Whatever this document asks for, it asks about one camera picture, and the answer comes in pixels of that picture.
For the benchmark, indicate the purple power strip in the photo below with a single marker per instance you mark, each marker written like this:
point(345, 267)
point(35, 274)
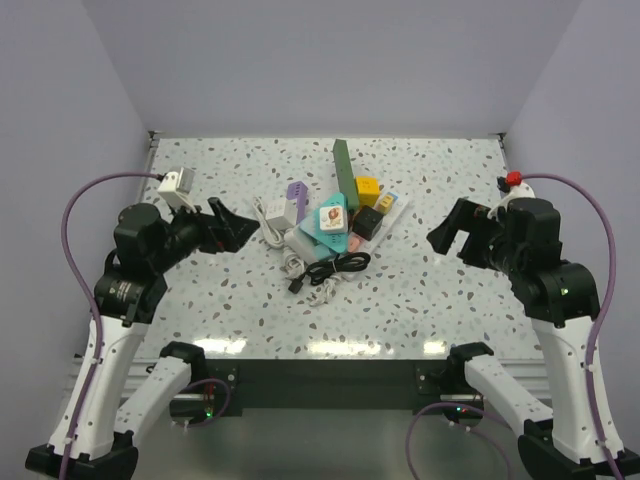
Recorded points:
point(297, 192)

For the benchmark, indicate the teal triangular power strip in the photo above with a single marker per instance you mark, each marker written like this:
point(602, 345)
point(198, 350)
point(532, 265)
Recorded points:
point(338, 243)

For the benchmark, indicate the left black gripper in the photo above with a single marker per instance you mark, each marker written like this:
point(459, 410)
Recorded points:
point(224, 231)

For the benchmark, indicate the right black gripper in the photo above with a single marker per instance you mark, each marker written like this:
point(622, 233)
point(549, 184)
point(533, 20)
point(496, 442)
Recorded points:
point(467, 215)

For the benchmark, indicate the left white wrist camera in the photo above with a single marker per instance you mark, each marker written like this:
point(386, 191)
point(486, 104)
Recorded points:
point(175, 189)

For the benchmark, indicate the yellow cube socket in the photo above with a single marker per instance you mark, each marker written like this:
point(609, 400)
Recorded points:
point(368, 190)

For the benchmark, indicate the small yellow blue adapter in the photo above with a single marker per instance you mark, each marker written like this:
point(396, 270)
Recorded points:
point(386, 203)

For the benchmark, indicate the green power strip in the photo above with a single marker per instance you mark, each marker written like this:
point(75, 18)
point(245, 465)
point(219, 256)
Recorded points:
point(345, 175)

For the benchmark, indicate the long white power strip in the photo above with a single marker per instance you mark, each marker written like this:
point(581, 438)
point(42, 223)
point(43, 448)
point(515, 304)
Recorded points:
point(389, 221)

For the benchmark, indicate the black cube socket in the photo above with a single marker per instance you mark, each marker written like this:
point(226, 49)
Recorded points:
point(367, 222)

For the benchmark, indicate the white cartoon cube socket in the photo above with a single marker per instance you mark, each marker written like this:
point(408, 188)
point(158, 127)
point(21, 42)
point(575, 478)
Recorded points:
point(331, 219)

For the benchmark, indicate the black mounting base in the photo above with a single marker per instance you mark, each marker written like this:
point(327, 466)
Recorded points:
point(339, 384)

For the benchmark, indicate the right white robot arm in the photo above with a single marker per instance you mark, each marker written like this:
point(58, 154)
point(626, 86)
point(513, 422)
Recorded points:
point(521, 240)

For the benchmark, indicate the small pink adapter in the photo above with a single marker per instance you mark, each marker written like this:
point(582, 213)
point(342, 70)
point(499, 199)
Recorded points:
point(354, 242)

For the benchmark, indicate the white power strip base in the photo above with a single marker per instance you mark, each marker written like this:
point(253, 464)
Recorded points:
point(305, 247)

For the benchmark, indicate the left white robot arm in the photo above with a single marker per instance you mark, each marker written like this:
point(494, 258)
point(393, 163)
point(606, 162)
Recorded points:
point(100, 433)

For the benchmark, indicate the white cube adapter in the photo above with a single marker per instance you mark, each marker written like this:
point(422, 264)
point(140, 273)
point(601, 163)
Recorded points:
point(281, 214)

